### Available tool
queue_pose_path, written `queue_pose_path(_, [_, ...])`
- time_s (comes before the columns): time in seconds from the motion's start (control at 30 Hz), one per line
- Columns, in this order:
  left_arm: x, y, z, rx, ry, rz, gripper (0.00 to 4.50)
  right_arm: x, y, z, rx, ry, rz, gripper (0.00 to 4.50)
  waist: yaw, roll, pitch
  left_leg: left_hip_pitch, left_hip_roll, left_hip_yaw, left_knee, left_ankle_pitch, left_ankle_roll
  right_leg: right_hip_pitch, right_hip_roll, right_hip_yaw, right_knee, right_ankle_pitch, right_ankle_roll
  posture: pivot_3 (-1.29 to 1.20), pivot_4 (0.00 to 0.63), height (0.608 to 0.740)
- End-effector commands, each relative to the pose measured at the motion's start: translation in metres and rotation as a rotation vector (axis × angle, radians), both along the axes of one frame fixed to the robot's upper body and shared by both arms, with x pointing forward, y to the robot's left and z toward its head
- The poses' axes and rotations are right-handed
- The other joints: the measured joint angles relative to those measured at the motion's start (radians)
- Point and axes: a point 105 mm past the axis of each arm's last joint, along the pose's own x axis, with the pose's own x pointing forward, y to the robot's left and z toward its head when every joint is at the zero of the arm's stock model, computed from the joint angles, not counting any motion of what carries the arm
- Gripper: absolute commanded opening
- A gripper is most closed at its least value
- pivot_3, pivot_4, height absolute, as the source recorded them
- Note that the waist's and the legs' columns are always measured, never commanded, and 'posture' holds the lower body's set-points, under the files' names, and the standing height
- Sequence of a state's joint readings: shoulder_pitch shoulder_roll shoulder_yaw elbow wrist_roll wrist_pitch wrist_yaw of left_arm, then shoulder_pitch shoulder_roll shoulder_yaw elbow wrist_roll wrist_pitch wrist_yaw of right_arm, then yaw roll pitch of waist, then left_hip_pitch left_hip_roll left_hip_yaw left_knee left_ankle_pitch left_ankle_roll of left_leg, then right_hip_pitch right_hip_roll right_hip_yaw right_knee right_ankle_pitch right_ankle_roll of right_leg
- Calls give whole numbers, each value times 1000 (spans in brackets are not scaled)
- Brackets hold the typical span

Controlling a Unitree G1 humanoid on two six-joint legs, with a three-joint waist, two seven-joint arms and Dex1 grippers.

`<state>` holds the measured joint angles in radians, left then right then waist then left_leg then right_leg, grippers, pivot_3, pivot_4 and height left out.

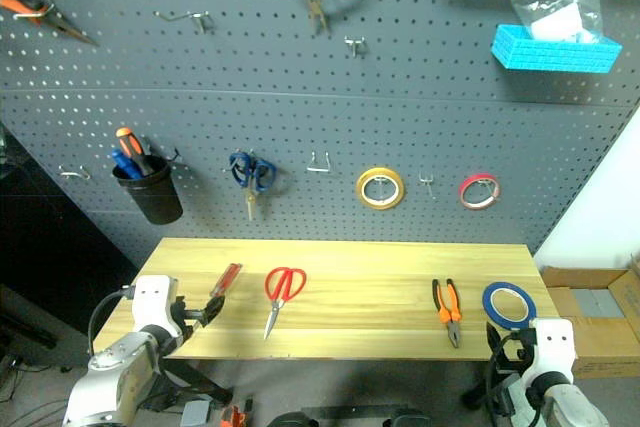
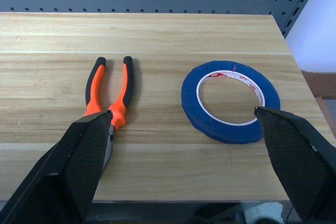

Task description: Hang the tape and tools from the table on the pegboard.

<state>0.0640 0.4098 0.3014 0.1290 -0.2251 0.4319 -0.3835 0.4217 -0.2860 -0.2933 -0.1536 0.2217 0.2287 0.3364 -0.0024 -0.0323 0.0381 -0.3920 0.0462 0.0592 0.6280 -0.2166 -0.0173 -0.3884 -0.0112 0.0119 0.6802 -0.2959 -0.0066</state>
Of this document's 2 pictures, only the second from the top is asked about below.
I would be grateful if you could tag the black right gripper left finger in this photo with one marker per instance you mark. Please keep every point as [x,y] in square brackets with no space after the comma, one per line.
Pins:
[65,169]

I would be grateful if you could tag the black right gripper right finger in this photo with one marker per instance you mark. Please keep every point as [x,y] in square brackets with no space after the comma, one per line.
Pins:
[296,161]

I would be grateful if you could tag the orange and black pliers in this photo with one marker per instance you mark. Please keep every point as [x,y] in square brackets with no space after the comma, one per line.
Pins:
[119,108]

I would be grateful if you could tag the blue tape roll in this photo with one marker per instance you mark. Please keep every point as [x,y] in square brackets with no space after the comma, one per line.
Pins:
[189,98]

